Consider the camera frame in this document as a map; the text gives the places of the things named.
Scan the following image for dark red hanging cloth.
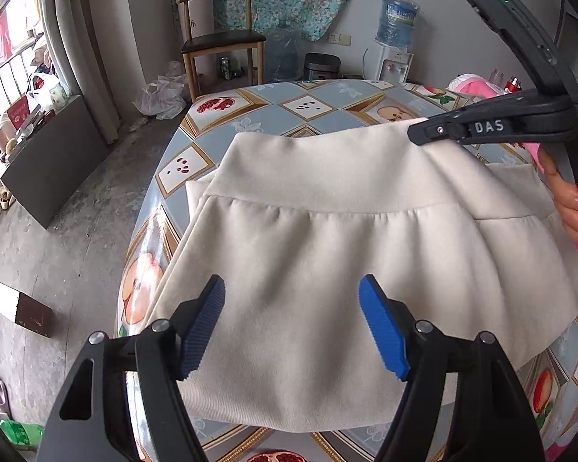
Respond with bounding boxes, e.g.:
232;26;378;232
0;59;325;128
0;14;16;63

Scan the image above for round table, fruit-pattern cloth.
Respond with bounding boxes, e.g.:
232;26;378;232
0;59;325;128
118;79;578;462

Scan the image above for brown and white box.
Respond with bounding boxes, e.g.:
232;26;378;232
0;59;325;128
0;281;55;338

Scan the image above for white and red bag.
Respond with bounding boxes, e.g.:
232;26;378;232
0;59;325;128
26;72;59;107

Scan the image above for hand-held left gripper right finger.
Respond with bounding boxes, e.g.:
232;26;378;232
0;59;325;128
358;273;545;462

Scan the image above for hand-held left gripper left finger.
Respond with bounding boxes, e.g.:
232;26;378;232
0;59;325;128
36;274;227;462

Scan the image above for white plastic bag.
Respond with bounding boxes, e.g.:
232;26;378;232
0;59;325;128
134;60;188;120

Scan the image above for rice cooker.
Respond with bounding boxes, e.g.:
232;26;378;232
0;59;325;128
303;53;343;82

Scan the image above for wooden chair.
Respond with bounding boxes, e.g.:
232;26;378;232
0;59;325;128
176;0;265;100

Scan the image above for cream white skirt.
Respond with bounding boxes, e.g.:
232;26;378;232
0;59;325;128
144;118;578;431

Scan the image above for grey curtain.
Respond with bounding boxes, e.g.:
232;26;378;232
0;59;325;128
53;0;121;145

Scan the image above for pink cloth bundle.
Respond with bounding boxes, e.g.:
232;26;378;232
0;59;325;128
448;73;507;95

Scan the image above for clear blue water jug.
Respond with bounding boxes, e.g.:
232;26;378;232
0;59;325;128
265;19;303;82

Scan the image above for white water dispenser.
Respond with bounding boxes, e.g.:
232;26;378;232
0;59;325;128
378;45;414;82

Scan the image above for pink floral blanket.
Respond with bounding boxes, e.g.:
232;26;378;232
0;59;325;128
525;142;578;462

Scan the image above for green plastic bag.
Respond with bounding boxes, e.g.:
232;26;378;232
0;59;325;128
0;418;45;446

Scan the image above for dark low cabinet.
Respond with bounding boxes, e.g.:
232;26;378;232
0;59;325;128
0;94;114;229

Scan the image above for blue water dispenser bottle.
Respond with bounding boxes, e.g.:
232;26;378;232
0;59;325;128
376;0;421;51

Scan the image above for white cylindrical bin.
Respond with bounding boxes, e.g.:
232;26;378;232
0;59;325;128
176;0;216;42

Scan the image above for red box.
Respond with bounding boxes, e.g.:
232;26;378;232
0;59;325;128
7;96;32;128

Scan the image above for person's right hand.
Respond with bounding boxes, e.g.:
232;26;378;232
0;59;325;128
538;147;578;244

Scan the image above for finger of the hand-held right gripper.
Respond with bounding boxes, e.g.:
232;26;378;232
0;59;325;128
407;89;578;148

